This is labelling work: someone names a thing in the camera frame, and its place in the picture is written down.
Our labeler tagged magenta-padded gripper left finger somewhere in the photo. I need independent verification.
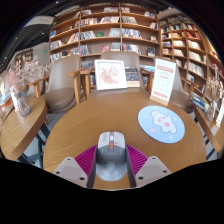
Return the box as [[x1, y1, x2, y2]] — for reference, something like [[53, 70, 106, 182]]
[[52, 144, 99, 190]]

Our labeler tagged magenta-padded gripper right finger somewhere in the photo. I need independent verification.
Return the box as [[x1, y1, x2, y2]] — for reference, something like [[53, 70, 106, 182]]
[[124, 144, 172, 189]]

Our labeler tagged grey computer mouse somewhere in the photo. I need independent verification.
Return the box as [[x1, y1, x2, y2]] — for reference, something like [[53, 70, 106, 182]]
[[95, 131, 129, 183]]

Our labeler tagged round light blue mouse pad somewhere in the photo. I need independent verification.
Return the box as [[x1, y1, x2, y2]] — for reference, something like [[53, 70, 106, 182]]
[[137, 105, 186, 145]]

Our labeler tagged oval wooden side table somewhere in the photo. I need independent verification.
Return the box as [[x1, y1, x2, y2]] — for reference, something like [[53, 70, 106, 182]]
[[193, 104, 224, 161], [0, 96, 48, 163]]

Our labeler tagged brown padded armchair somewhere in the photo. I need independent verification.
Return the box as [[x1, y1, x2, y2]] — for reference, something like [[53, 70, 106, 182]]
[[168, 63, 198, 114], [79, 50, 154, 99], [28, 54, 84, 114]]

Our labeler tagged glass vase with pink flowers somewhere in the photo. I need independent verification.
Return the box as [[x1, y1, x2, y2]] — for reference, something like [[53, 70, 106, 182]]
[[4, 55, 46, 118]]

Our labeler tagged dark standing book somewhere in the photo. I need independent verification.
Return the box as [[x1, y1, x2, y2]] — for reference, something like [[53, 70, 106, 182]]
[[124, 67, 141, 89]]

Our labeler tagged white sign in wooden base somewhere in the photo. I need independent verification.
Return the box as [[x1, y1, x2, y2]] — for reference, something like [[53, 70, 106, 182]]
[[149, 57, 177, 107]]

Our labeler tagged stack of books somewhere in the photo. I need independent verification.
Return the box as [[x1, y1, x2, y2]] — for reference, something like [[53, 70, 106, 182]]
[[189, 91, 211, 113]]

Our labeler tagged glass vase with dried flowers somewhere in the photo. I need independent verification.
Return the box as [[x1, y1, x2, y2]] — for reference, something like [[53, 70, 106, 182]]
[[204, 64, 224, 123]]

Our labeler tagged white framed flower picture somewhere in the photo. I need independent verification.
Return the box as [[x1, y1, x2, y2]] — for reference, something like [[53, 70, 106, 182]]
[[94, 59, 128, 91]]

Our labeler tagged small white table sign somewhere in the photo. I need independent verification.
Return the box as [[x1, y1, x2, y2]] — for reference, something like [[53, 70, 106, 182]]
[[214, 99, 224, 129]]

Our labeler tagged colourful book display stand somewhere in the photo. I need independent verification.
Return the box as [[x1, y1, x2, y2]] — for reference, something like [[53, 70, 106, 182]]
[[0, 78, 14, 111]]

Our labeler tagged small distant bookshelf unit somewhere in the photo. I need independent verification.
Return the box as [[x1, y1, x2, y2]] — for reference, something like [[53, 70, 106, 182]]
[[13, 48, 34, 68]]

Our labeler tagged angled wooden bookshelf unit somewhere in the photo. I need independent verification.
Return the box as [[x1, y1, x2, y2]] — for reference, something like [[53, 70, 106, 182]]
[[158, 13, 224, 111]]

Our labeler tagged wide wooden bookshelf unit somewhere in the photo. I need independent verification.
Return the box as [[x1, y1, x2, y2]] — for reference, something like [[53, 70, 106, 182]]
[[48, 3, 160, 64]]

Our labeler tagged white hanging ceiling panel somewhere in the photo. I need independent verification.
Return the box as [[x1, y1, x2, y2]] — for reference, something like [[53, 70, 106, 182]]
[[24, 14, 56, 28]]

